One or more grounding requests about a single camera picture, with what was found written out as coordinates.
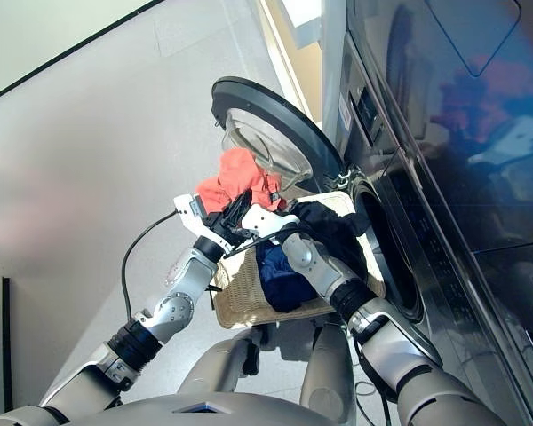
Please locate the orange garment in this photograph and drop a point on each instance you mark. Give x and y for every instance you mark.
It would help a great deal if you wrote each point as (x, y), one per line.
(240, 177)

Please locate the navy blue garment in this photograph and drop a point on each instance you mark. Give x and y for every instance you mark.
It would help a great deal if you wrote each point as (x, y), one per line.
(284, 279)

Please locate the black garment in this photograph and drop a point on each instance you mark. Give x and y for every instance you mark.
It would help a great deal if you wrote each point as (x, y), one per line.
(333, 231)

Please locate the pale woven laundry basket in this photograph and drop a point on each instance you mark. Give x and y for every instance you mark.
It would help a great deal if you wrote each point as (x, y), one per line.
(244, 293)

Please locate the round washing machine door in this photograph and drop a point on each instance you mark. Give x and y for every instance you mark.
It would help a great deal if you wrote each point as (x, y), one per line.
(257, 142)

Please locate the grey washing machine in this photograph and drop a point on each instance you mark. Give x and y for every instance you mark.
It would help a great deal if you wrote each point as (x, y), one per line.
(426, 222)

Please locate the silver robot leg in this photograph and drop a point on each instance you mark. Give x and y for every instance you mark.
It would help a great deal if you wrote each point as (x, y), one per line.
(328, 368)
(213, 364)

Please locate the blue white energy label sticker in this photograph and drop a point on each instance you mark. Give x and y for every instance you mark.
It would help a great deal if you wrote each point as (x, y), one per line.
(345, 115)

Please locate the silver robot torso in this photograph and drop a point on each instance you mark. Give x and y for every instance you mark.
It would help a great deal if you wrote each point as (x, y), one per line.
(137, 412)

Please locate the black upright bar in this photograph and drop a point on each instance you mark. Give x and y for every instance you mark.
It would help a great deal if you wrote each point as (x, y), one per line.
(6, 346)

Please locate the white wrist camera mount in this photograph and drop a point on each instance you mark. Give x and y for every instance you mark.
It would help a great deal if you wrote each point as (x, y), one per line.
(262, 219)
(188, 208)

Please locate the pale door frame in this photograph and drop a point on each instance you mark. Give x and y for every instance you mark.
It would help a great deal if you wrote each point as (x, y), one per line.
(284, 53)

